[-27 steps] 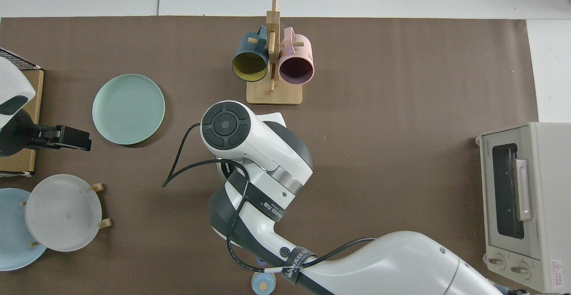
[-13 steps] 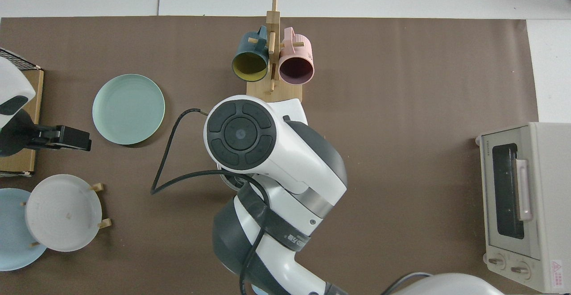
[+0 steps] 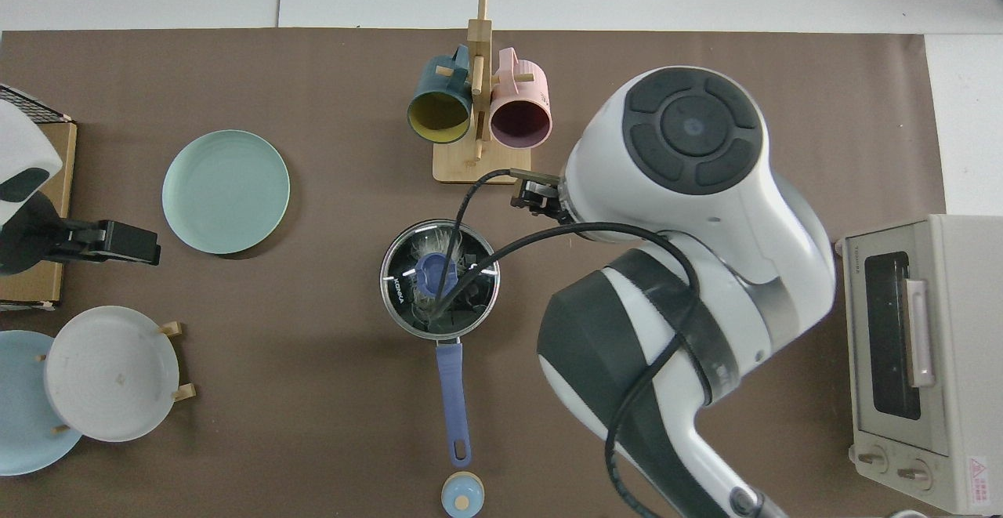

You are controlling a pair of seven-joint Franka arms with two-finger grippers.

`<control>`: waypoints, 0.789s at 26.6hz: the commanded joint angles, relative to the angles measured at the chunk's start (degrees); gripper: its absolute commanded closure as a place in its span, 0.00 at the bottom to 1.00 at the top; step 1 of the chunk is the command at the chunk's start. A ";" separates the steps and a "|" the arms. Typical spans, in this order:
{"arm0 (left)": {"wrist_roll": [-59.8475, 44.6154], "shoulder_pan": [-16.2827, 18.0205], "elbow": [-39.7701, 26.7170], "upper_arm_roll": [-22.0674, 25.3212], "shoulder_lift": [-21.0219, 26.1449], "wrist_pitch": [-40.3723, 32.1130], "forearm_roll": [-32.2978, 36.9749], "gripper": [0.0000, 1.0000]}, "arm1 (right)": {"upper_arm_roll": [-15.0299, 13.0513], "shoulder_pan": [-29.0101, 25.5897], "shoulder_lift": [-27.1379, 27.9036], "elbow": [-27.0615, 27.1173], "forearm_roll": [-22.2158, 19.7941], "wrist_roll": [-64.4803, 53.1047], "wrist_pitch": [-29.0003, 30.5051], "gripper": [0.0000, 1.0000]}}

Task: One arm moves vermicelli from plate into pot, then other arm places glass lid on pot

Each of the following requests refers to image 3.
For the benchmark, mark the brown table cloth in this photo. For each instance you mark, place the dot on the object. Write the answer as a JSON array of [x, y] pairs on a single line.
[[274, 393]]

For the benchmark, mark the wooden cup stand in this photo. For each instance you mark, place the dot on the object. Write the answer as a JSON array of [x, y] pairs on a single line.
[[479, 48]]

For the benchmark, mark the dark teal mug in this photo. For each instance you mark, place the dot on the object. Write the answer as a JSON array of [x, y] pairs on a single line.
[[439, 114]]

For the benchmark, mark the small blue round thing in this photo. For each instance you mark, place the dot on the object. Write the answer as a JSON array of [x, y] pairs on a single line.
[[462, 494]]

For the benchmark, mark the white vermicelli bundle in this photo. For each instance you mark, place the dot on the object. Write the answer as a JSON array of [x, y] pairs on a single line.
[[427, 248]]

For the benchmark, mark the glass lid with blue knob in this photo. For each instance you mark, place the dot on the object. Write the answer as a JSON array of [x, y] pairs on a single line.
[[431, 271]]

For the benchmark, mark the pale grey plate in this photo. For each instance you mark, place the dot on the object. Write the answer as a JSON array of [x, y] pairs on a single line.
[[110, 373]]

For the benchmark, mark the pink ribbed mug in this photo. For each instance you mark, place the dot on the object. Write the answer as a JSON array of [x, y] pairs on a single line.
[[521, 122]]

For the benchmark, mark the pale toaster oven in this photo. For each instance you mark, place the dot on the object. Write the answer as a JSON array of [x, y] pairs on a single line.
[[964, 345]]

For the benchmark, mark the wooden plate rack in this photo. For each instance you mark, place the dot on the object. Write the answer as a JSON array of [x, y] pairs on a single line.
[[184, 393]]

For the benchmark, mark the light blue plate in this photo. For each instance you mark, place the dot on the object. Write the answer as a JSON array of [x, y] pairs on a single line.
[[23, 424]]

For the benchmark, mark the teal plate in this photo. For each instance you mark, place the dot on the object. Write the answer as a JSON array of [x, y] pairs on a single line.
[[226, 193]]

